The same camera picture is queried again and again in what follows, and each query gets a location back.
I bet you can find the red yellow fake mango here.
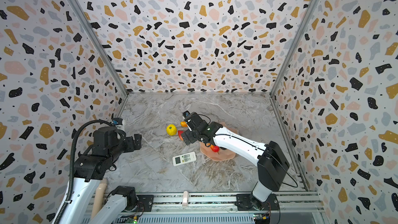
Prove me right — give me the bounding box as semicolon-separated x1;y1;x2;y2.
180;121;188;127

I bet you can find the red fake strawberry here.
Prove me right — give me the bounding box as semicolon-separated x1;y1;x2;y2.
178;130;184;141

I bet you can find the yellow fake lemon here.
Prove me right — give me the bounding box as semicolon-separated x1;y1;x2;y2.
166;124;178;136

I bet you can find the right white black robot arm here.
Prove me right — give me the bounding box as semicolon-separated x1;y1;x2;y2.
181;111;290;210

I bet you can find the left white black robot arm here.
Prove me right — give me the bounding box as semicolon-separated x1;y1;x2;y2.
53;126;142;224

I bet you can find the pink scalloped fruit bowl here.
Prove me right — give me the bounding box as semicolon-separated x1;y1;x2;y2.
199;122;238;162

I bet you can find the white remote control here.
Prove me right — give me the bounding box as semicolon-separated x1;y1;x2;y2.
173;152;197;167

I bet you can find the small white clip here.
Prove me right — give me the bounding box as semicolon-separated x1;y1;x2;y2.
182;191;189;207

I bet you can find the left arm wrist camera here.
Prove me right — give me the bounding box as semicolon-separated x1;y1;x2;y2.
112;118;124;128

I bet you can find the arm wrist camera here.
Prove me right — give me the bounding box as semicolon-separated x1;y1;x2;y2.
112;118;124;128
182;111;191;121

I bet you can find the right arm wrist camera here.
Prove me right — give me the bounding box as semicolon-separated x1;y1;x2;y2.
182;111;191;121

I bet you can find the black corrugated cable hose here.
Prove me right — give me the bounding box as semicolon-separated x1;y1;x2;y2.
52;119;114;224

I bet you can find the wooden stick handle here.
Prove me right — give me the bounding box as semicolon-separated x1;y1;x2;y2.
90;178;108;220

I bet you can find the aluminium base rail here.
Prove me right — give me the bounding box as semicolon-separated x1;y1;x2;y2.
58;191;327;224

